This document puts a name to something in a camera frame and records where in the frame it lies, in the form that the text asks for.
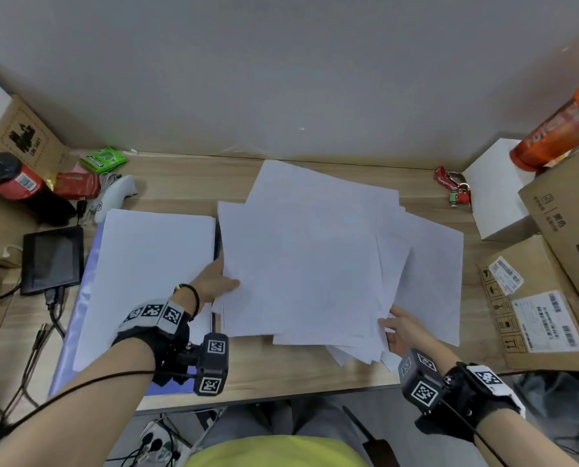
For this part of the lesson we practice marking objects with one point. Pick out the orange drink bottle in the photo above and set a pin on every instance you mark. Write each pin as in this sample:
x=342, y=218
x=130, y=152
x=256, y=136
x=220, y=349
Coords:
x=552, y=131

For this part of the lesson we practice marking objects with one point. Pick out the green gum packet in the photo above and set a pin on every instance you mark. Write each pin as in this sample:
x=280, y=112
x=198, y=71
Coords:
x=103, y=160

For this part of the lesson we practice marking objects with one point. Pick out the person's right hand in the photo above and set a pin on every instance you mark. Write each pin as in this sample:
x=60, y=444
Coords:
x=411, y=335

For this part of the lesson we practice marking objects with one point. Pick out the flat cardboard box with labels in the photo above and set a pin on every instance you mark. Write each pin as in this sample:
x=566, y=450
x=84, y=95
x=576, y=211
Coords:
x=533, y=262

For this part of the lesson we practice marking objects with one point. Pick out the white handheld controller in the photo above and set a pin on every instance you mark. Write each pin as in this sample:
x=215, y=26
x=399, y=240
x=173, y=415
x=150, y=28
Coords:
x=116, y=194

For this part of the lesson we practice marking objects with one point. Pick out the dark brown chair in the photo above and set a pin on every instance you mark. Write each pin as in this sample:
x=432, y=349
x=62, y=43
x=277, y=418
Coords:
x=382, y=452

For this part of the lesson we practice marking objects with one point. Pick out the gold foil wrapper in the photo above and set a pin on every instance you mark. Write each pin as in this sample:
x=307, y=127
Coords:
x=50, y=180

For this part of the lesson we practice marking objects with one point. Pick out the white power strip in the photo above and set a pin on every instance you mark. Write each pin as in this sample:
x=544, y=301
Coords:
x=148, y=435

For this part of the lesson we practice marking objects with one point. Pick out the large cardboard box with window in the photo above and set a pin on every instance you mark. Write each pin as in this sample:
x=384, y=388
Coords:
x=557, y=204

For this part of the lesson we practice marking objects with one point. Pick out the person's left forearm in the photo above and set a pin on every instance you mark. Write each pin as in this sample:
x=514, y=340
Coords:
x=75, y=418

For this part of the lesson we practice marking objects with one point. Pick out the person's yellow shirt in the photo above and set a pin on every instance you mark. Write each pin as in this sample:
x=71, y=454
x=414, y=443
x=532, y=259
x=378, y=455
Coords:
x=275, y=452

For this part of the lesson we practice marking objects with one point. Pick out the brown box with white top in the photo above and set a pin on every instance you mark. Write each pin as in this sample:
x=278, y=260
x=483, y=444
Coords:
x=31, y=136

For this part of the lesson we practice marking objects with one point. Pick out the blue plastic folder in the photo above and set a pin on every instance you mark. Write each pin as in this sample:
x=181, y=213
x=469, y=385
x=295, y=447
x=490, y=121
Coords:
x=61, y=379

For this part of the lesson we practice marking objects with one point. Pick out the person's right forearm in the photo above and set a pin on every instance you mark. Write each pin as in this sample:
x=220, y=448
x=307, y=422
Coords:
x=518, y=442

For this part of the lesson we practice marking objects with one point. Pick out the small white box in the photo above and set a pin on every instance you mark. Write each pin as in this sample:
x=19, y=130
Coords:
x=494, y=199

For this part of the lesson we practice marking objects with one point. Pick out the small black tablet screen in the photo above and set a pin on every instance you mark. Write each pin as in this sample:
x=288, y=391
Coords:
x=51, y=260

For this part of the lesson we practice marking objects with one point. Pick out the red can with black lid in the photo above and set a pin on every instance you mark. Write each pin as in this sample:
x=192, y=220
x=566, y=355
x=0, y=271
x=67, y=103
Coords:
x=19, y=184

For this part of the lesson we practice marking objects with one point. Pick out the pile of white papers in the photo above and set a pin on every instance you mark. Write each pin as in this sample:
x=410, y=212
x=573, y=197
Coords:
x=309, y=262

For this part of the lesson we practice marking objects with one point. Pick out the tidy white paper stack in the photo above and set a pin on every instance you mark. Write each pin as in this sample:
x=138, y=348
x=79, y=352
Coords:
x=143, y=277

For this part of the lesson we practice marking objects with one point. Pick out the black wrist camera with markers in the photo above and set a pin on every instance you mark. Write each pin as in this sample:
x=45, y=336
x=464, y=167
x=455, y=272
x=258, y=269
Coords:
x=418, y=384
x=211, y=364

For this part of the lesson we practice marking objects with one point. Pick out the person's left hand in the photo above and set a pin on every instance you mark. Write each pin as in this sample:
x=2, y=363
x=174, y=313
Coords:
x=214, y=286

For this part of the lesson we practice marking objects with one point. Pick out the small white clip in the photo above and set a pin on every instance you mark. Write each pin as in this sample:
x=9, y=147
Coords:
x=131, y=152

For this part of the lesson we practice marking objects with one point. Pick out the clear tape piece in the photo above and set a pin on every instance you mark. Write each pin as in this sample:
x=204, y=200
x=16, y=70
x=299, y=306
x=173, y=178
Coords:
x=245, y=151

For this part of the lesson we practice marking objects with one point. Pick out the red snack packet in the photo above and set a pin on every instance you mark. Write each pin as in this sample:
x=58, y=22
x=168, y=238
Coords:
x=75, y=184

